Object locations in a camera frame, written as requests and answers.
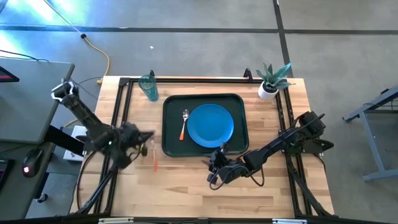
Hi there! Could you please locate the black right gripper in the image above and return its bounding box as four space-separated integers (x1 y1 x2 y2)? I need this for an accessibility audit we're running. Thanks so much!
201 142 250 185

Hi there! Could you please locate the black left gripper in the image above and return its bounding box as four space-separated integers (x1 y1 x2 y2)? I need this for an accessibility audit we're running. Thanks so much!
120 122 155 157

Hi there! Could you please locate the metal fork orange handle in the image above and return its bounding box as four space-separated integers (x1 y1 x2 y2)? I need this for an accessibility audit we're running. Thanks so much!
150 139 159 172

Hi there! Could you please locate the metal spoon orange handle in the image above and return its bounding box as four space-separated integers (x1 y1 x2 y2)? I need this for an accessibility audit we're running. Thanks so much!
179 109 190 141

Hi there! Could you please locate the blue round plate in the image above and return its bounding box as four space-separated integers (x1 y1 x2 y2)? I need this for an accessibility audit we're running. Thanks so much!
187 103 234 149

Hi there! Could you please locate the teal translucent plastic cup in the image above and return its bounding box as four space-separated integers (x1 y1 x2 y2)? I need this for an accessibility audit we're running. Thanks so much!
138 73 159 102

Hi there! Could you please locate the dark green plastic tray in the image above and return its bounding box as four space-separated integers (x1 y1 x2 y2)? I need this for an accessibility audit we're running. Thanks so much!
161 93 249 157

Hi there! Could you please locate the white power box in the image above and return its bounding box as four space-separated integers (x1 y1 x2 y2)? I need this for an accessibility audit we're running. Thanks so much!
63 125 90 162

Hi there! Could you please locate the green plant white pot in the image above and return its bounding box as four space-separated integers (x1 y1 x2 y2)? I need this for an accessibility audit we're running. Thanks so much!
255 61 295 101

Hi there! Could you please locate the black computer mouse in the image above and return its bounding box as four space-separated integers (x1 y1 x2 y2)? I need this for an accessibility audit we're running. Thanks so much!
21 148 44 179

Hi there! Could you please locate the grey desk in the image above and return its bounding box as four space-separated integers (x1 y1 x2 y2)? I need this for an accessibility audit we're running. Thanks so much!
0 57 75 220

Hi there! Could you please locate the black keyboard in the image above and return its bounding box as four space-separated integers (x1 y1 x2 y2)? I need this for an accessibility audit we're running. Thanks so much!
0 158 15 190

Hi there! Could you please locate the black device red screen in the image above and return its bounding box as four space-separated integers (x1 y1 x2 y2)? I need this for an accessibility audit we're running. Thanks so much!
0 65 20 83

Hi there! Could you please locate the grey metal stand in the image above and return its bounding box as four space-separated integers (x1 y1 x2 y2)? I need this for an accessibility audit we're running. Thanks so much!
343 86 398 182

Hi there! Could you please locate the black aluminium table frame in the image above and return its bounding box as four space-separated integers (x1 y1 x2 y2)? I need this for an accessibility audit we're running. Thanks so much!
74 68 335 218

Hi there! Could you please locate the silver metal bracket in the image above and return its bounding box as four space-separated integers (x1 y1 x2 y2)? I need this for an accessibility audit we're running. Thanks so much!
272 218 308 224
98 217 134 224

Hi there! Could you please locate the yellow floor cable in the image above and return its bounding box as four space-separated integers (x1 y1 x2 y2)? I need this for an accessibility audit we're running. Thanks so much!
43 0 111 128

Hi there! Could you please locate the thin black cable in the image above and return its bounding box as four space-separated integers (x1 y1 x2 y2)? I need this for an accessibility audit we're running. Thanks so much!
0 49 49 62

